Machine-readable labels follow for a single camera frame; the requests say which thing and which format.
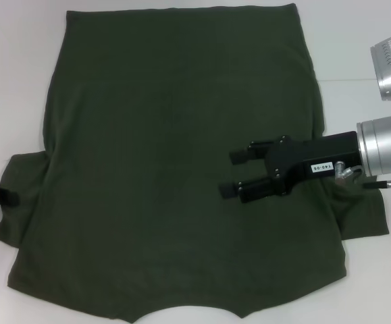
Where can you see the dark green t-shirt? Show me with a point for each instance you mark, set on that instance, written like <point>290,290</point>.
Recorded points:
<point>168,135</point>

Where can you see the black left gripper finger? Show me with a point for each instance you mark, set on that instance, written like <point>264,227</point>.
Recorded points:
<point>7,198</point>

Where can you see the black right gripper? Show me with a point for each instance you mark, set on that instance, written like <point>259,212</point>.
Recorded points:
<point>323,152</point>

